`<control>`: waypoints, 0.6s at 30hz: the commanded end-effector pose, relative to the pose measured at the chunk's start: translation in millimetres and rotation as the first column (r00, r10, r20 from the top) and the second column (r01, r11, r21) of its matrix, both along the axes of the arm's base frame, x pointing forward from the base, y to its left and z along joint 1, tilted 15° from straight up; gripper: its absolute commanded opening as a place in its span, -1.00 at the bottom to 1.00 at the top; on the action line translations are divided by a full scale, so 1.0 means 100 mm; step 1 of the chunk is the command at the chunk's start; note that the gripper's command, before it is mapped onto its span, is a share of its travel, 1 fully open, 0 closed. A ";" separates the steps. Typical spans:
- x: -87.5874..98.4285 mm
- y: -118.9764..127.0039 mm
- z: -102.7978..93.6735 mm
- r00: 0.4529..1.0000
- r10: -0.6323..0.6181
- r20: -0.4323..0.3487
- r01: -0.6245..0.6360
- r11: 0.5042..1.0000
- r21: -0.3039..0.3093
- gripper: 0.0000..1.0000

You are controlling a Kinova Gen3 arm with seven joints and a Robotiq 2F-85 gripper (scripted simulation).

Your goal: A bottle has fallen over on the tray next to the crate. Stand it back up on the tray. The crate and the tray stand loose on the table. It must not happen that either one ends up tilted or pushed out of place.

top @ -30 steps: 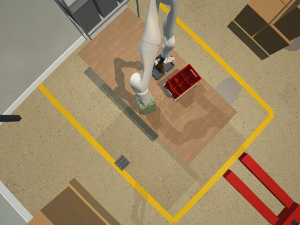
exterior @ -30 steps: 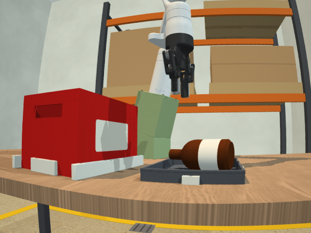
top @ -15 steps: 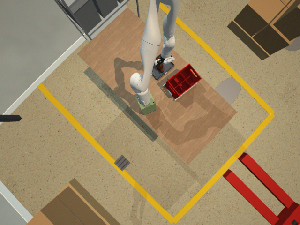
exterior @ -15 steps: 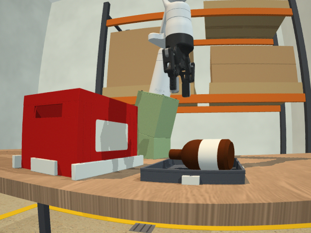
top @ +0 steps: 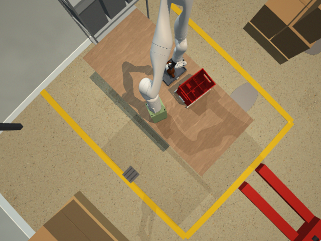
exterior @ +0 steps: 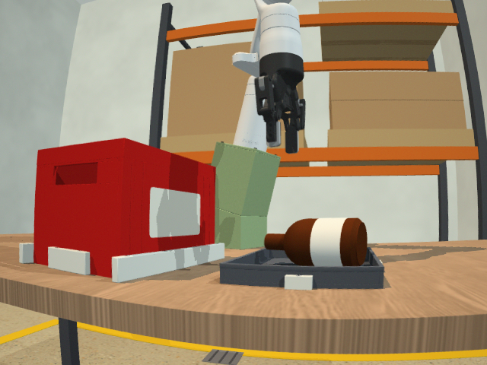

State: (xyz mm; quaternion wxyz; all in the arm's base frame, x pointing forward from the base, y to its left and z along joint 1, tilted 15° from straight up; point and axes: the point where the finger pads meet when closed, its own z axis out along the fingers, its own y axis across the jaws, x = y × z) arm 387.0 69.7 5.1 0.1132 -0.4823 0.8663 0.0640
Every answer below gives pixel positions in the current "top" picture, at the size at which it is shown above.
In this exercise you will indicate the red crate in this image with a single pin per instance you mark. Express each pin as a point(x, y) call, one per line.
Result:
point(191, 90)

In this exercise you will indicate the brown glass bottle with white label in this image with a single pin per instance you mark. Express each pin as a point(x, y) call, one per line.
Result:
point(170, 72)

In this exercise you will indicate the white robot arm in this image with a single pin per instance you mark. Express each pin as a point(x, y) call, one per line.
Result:
point(161, 47)

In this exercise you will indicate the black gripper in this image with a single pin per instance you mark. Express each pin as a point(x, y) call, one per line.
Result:
point(170, 66)

